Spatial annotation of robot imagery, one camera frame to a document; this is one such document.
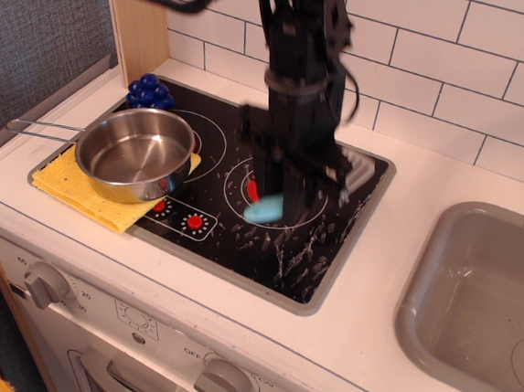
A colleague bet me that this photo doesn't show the blue toy grapes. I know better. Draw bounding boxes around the blue toy grapes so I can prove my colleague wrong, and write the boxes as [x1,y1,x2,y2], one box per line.
[126,73,176,111]

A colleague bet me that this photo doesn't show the stainless steel pot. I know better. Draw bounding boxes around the stainless steel pot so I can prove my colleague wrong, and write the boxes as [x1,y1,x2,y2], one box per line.
[5,108,196,204]

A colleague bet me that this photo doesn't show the yellow folded cloth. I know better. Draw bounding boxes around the yellow folded cloth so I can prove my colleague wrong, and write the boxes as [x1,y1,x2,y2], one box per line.
[27,138,203,240]

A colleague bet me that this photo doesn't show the grey oven knob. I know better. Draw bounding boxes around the grey oven knob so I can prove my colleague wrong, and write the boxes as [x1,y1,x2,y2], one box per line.
[194,359,252,392]
[24,261,70,310]

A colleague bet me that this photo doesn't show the grey left oven knob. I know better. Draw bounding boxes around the grey left oven knob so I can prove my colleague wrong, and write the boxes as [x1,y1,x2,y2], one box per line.
[24,261,70,310]

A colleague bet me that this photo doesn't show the grey oven door handle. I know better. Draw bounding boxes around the grey oven door handle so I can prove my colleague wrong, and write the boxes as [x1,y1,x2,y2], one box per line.
[80,348,188,392]

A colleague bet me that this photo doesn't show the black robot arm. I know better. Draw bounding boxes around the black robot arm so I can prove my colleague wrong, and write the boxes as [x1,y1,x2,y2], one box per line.
[240,0,352,224]

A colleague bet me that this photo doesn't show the grey sink basin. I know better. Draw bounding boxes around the grey sink basin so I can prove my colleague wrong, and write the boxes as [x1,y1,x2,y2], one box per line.
[395,202,524,392]

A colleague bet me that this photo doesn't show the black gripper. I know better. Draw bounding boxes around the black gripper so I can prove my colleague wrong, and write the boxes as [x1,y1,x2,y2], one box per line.
[240,67,351,224]

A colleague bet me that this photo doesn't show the grey right oven knob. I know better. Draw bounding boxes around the grey right oven knob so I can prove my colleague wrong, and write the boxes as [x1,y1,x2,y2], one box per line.
[194,359,252,392]

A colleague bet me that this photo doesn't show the blue handled grey spatula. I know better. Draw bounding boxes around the blue handled grey spatula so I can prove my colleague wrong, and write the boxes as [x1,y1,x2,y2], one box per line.
[242,143,377,226]

